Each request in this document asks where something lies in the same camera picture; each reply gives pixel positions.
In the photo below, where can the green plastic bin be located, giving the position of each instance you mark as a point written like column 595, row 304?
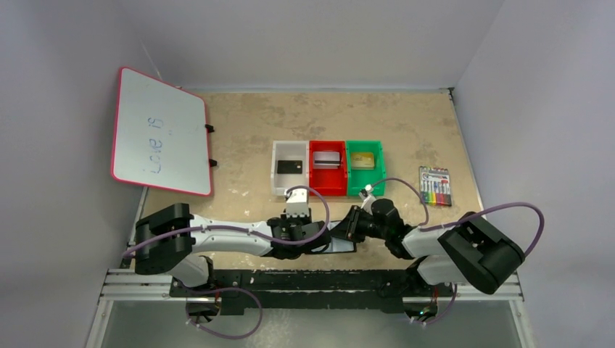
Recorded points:
column 358, row 179

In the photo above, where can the white credit card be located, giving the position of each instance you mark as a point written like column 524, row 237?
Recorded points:
column 326, row 160

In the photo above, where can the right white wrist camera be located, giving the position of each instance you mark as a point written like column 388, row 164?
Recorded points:
column 366, row 194

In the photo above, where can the gold credit card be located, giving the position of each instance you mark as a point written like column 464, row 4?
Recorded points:
column 362, row 160

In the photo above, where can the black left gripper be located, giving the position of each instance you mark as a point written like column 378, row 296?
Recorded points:
column 316, row 233

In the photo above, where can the red plastic bin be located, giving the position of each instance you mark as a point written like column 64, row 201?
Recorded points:
column 328, row 182

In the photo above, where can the pink framed whiteboard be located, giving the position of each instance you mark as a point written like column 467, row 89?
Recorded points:
column 160, row 136

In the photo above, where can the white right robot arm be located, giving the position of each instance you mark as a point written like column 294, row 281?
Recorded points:
column 471, row 251

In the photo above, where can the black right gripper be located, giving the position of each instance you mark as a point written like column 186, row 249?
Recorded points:
column 355, row 222

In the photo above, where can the aluminium rail frame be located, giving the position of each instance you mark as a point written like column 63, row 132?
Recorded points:
column 137, row 311

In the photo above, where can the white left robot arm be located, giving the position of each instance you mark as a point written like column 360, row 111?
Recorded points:
column 171, row 240

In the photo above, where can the black credit card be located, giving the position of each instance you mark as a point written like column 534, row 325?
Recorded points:
column 289, row 167

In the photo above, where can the black leather card holder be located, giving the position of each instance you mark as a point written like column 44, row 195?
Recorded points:
column 338, row 243

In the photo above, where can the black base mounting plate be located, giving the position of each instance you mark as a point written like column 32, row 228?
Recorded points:
column 388, row 291

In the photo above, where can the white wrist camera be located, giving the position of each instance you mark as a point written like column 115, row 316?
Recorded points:
column 366, row 194
column 297, row 203

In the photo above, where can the white plastic bin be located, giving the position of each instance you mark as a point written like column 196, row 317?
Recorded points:
column 289, row 150

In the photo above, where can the pack of coloured markers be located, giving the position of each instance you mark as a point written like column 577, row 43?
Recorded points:
column 435, row 186

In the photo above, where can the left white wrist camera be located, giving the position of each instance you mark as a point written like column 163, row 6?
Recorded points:
column 297, row 203

